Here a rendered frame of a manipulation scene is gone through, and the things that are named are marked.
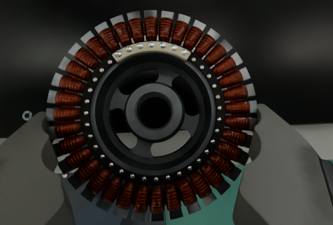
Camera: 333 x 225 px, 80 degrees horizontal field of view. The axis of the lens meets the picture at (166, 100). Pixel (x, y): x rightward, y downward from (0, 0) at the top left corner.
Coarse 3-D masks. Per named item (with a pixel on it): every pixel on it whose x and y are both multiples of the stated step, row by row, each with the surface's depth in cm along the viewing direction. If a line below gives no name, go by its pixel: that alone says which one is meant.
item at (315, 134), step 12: (180, 132) 21; (252, 132) 21; (300, 132) 21; (312, 132) 22; (324, 132) 22; (132, 144) 21; (156, 144) 21; (168, 144) 21; (180, 144) 21; (312, 144) 21; (324, 144) 21; (156, 156) 21; (324, 156) 21
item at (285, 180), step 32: (256, 128) 9; (288, 128) 9; (256, 160) 8; (288, 160) 8; (256, 192) 6; (288, 192) 6; (320, 192) 6; (256, 224) 6; (288, 224) 6; (320, 224) 6
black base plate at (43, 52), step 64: (0, 0) 19; (64, 0) 20; (128, 0) 20; (192, 0) 20; (256, 0) 20; (320, 0) 20; (0, 64) 19; (256, 64) 20; (320, 64) 20; (0, 128) 18
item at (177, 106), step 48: (96, 48) 10; (144, 48) 10; (192, 48) 11; (48, 96) 10; (96, 96) 11; (144, 96) 11; (240, 96) 10; (96, 144) 10; (144, 144) 12; (192, 144) 12; (240, 144) 10; (96, 192) 10; (144, 192) 10; (192, 192) 10
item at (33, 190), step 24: (0, 144) 8; (24, 144) 8; (48, 144) 9; (0, 168) 7; (24, 168) 7; (48, 168) 8; (0, 192) 6; (24, 192) 6; (48, 192) 6; (0, 216) 6; (24, 216) 6; (48, 216) 6; (72, 216) 7
